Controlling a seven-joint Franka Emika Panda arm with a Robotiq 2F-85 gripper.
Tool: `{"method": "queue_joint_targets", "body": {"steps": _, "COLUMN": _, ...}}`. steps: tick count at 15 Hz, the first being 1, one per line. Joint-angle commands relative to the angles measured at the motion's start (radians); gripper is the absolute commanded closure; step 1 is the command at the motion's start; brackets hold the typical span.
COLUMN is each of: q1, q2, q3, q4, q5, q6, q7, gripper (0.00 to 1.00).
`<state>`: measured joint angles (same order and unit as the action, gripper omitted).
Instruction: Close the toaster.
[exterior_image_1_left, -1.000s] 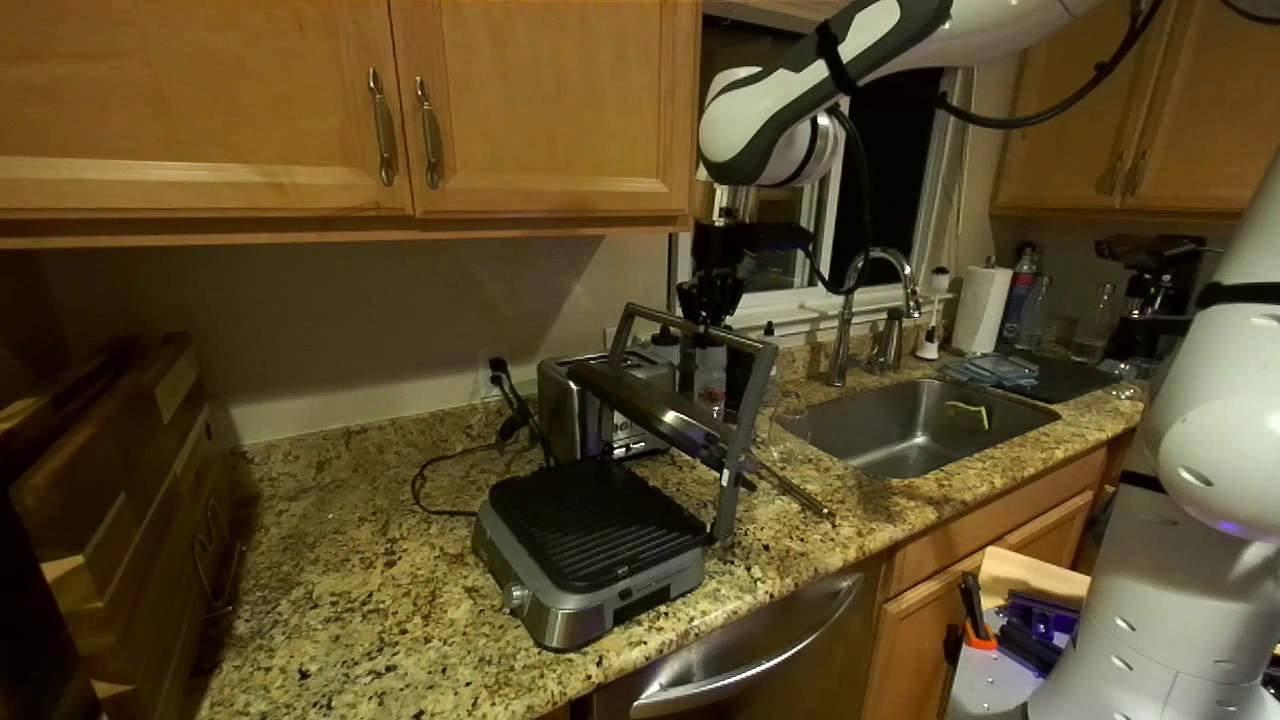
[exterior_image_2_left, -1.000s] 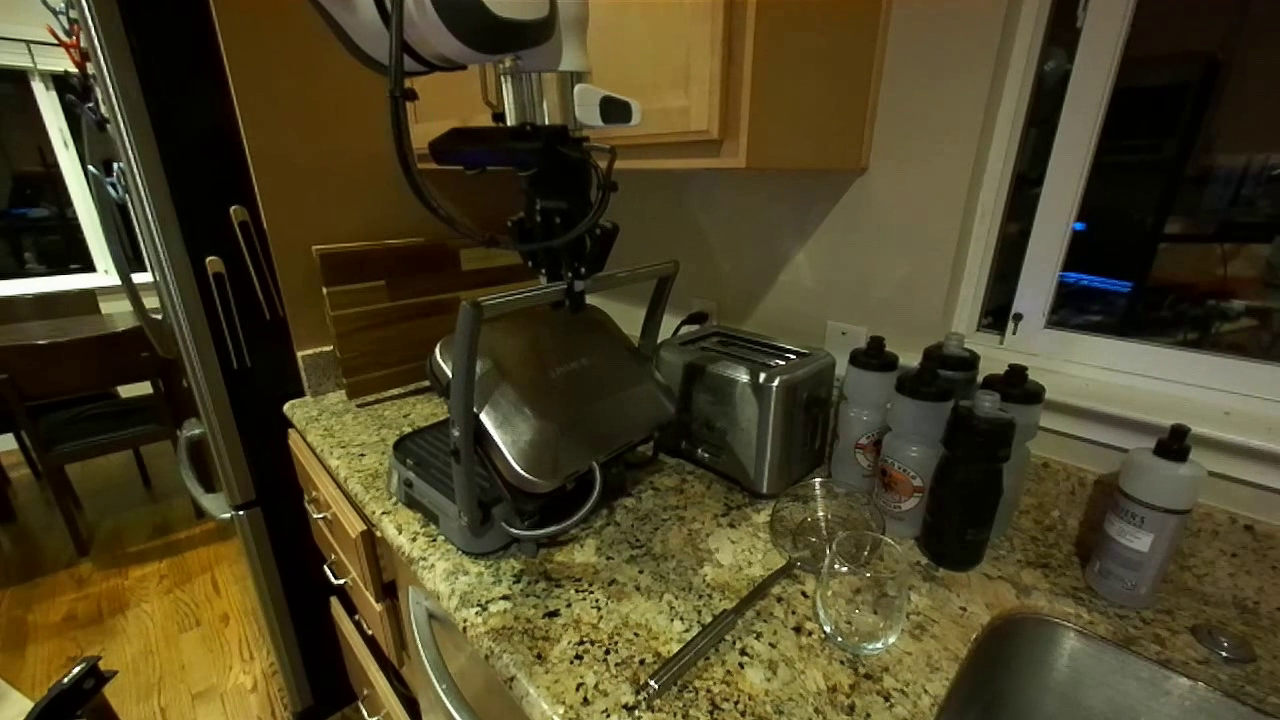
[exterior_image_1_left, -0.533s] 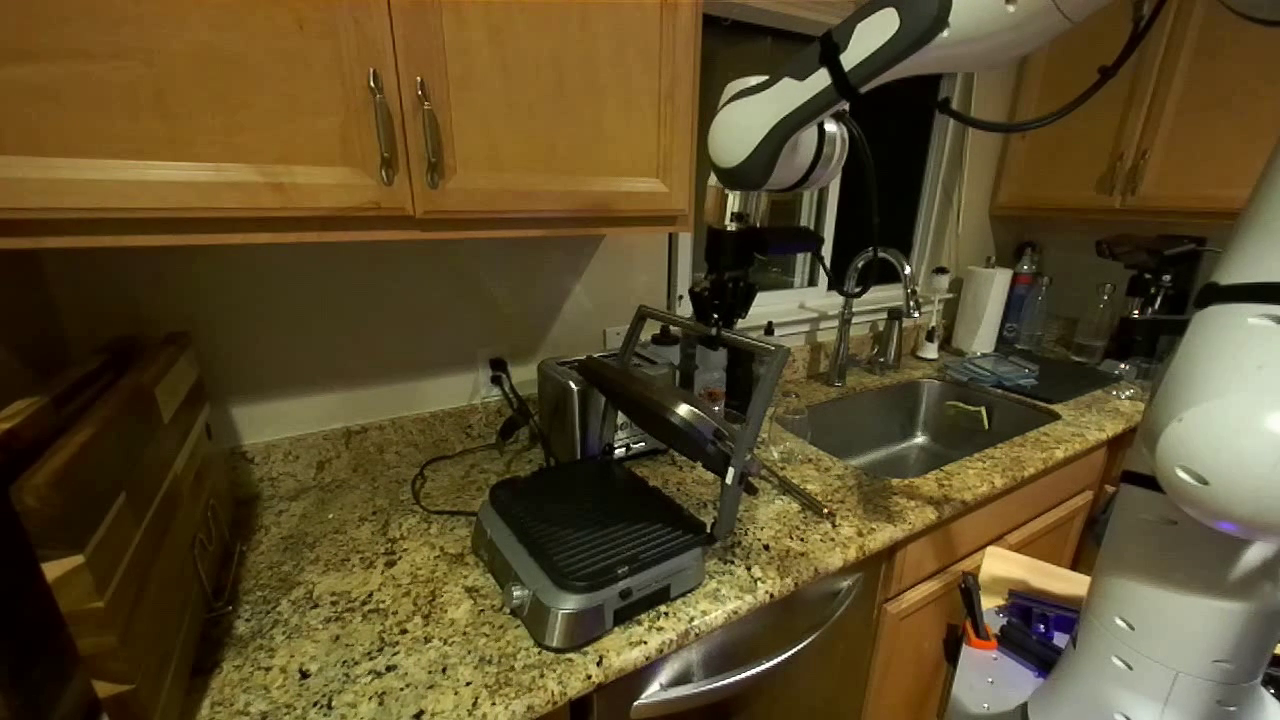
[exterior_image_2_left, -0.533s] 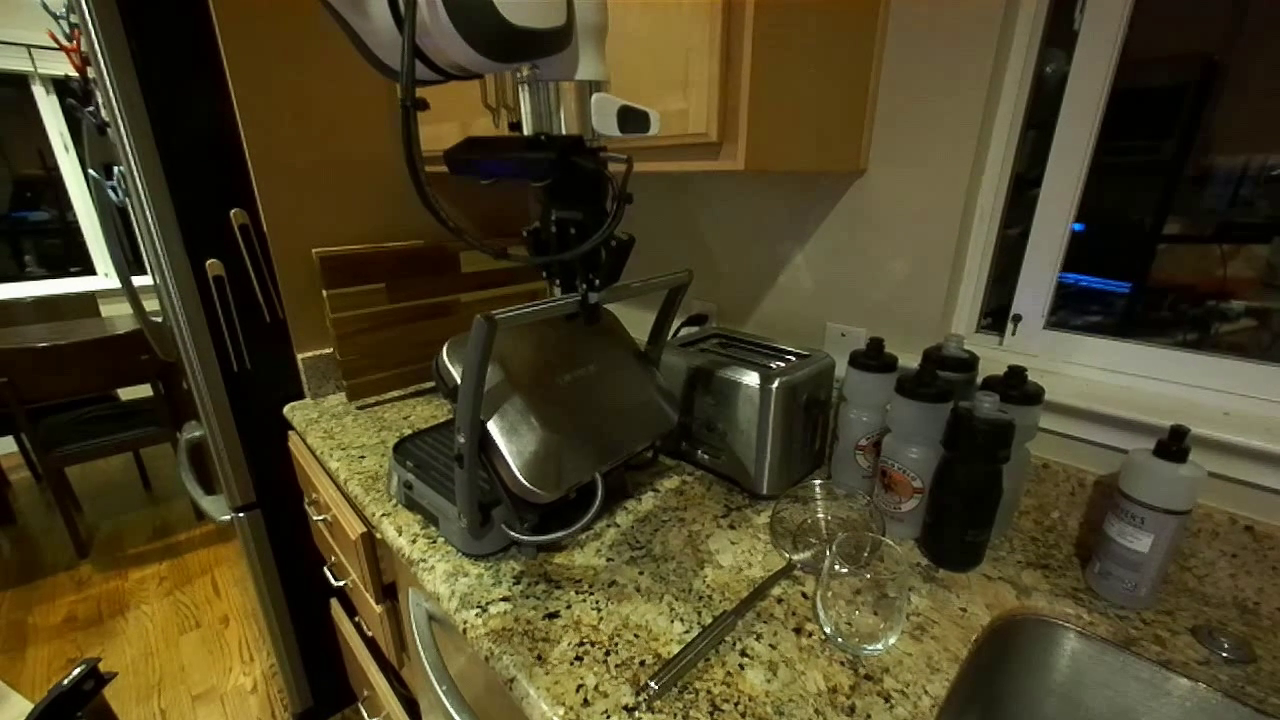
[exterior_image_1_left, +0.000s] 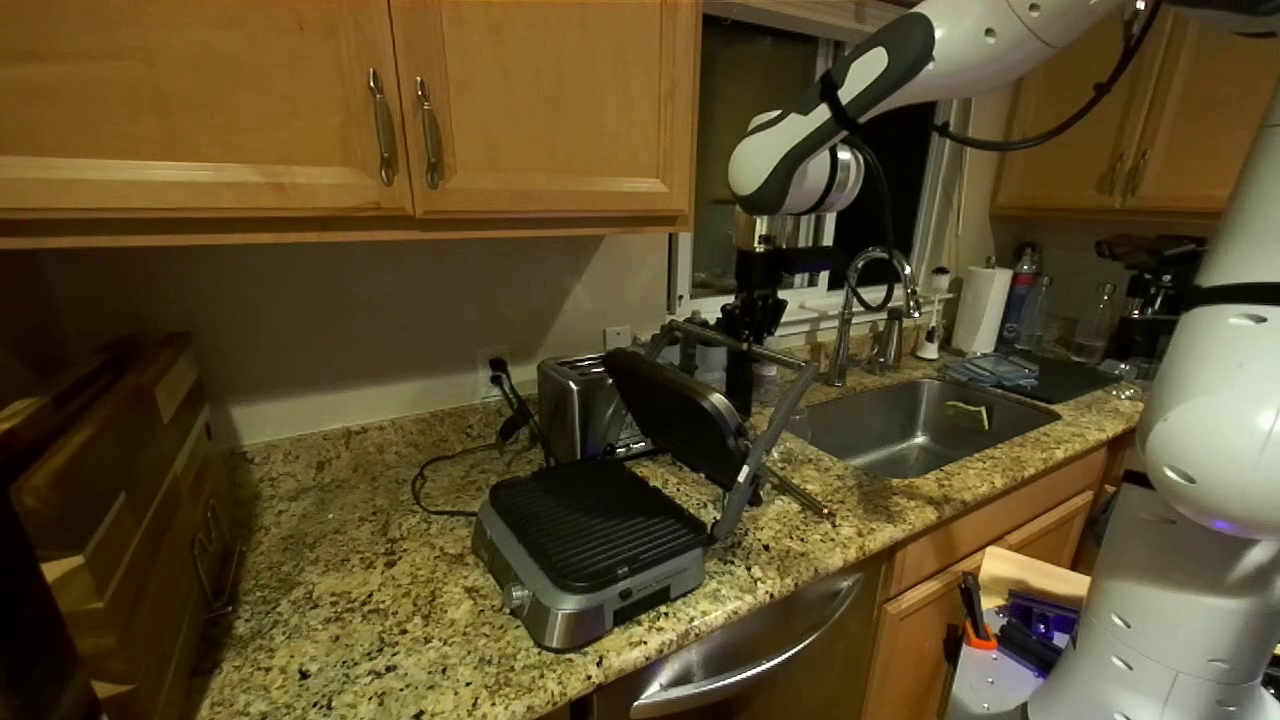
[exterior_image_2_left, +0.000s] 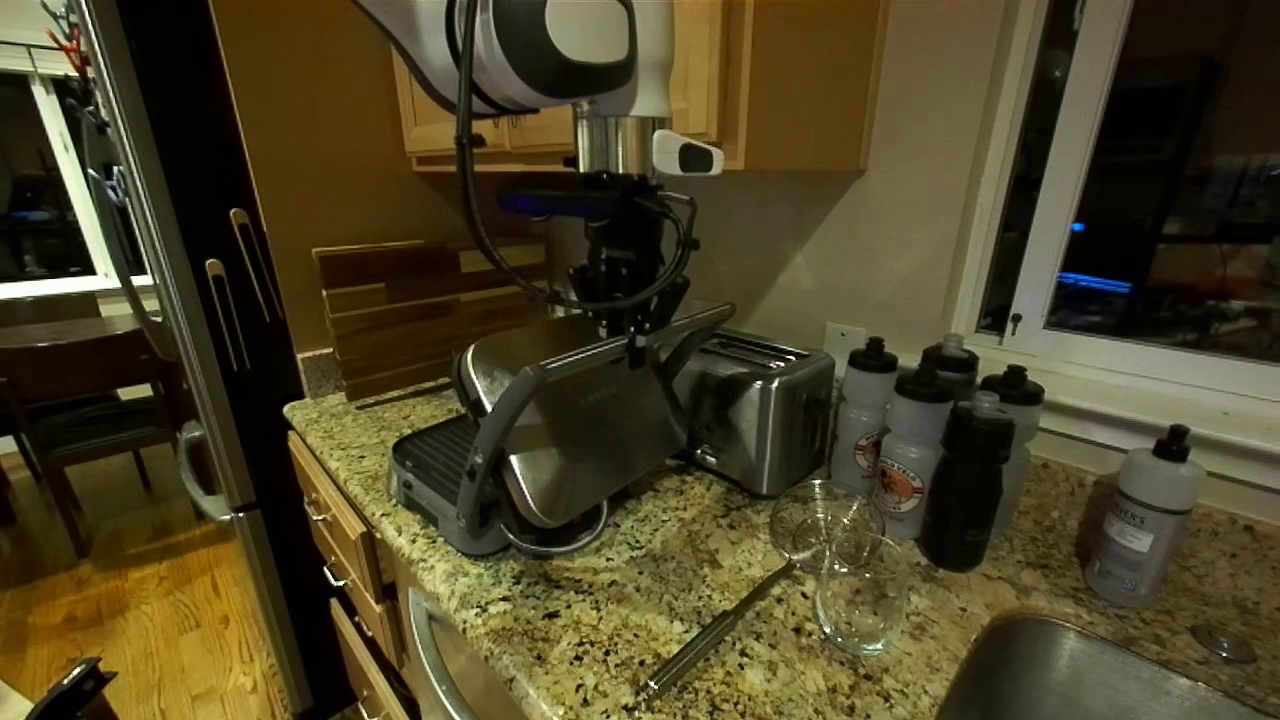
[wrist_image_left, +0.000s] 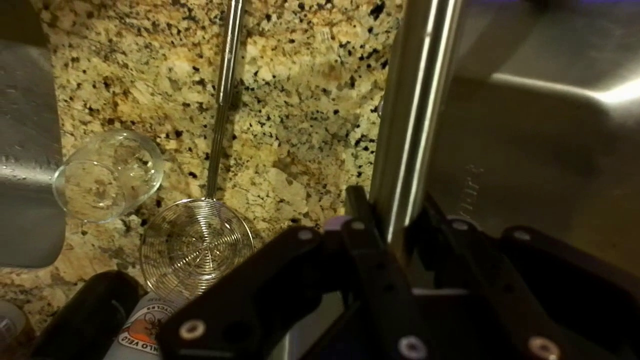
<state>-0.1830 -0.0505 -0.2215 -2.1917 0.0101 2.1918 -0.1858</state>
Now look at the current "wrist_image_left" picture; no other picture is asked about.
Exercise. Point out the stainless steel panini press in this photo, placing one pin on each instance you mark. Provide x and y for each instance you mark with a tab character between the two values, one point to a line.
546	153

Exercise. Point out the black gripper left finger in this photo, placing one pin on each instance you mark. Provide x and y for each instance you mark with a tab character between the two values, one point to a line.
252	287

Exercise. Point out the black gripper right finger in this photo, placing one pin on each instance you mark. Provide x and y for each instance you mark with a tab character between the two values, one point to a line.
520	293

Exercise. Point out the clear drinking glass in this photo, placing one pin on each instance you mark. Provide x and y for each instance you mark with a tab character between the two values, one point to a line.
106	176
197	250

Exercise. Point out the stainless steel pop-up toaster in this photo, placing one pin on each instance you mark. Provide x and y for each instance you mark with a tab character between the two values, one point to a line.
27	167

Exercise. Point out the silver metal rod utensil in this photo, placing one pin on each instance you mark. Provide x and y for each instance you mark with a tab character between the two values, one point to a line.
226	80

